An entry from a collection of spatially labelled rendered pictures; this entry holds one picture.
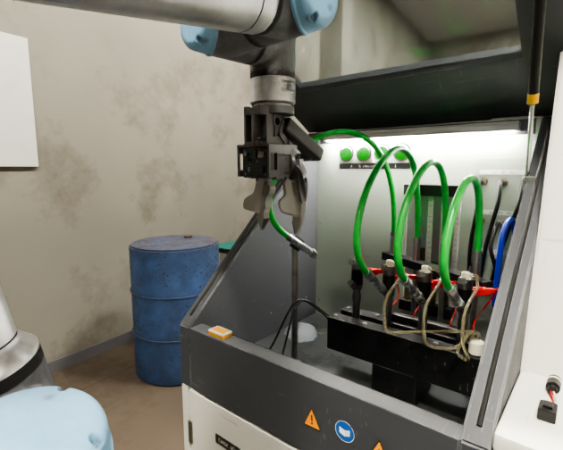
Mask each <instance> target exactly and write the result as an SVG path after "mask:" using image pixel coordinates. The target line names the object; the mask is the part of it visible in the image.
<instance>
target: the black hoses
mask: <svg viewBox="0 0 563 450"><path fill-rule="evenodd" d="M503 183H504V181H503V180H499V182H498V189H497V198H496V204H495V207H494V211H493V214H492V219H491V222H490V225H489V228H488V231H487V235H486V238H485V241H484V245H483V253H482V265H481V277H480V278H482V277H483V267H484V262H485V257H486V253H487V248H488V245H489V254H490V257H491V260H492V265H493V270H492V275H491V278H490V280H491V281H492V288H493V281H494V273H495V265H496V260H495V257H494V254H493V250H492V246H493V241H494V238H495V235H496V232H497V229H498V227H499V225H500V222H499V221H497V222H496V223H495V226H494V227H493V225H494V222H495V220H496V217H497V213H498V210H499V207H500V199H501V188H502V184H503ZM523 185H524V182H523V180H522V181H521V182H520V186H519V192H518V198H517V204H516V207H515V210H514V212H513V214H512V217H514V218H515V219H516V217H517V213H518V209H519V205H520V203H521V199H522V195H523ZM492 229H493V230H492ZM510 231H511V225H509V227H508V231H507V234H506V238H505V243H504V247H505V245H506V242H507V240H508V236H509V233H510ZM474 233H475V214H474V218H473V222H472V227H471V231H470V236H469V242H468V251H467V267H466V271H469V272H470V273H471V270H472V263H471V257H472V245H473V239H474Z"/></svg>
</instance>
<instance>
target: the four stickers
mask: <svg viewBox="0 0 563 450"><path fill-rule="evenodd" d="M303 422H304V424H305V425H307V426H308V427H310V428H312V429H316V430H318V431H320V432H321V412H319V411H317V410H315V409H313V408H311V407H308V406H306V405H304V404H303ZM335 437H336V438H337V439H339V440H341V441H343V442H345V443H347V444H349V445H352V446H355V425H353V424H350V423H348V422H346V421H344V420H341V419H339V418H337V417H335ZM367 450H391V446H390V445H388V444H386V443H384V442H382V441H381V440H379V439H377V438H375V437H372V436H370V435H368V449H367Z"/></svg>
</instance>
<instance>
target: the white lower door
mask: <svg viewBox="0 0 563 450"><path fill-rule="evenodd" d="M189 412H190V420H188V428H189V442H190V443H191V450H299V449H297V448H296V447H295V446H292V445H290V444H289V443H287V442H285V441H283V440H282V439H280V438H278V437H276V436H275V435H273V434H271V433H270V432H268V431H266V430H264V429H262V428H260V427H258V426H257V425H256V424H254V423H252V422H251V421H248V420H246V419H244V418H243V417H241V416H239V415H238V414H236V413H235V412H232V411H231V410H229V409H227V408H225V407H224V406H222V405H220V404H218V403H217V402H215V401H213V400H212V399H210V398H208V397H206V396H204V395H202V394H200V393H199V392H197V391H196V390H194V389H193V388H190V389H189Z"/></svg>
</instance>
